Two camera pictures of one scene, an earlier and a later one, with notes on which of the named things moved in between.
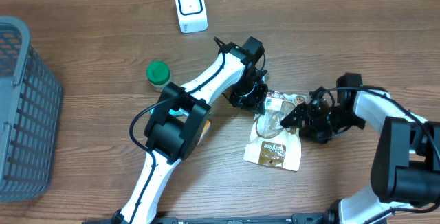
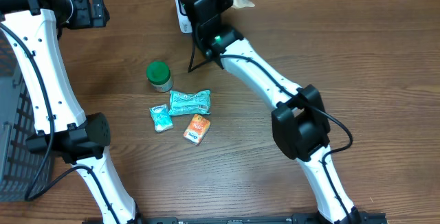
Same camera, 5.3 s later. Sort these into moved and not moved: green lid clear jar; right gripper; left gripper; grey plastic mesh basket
Moved: right gripper; left gripper
Not moved: green lid clear jar; grey plastic mesh basket
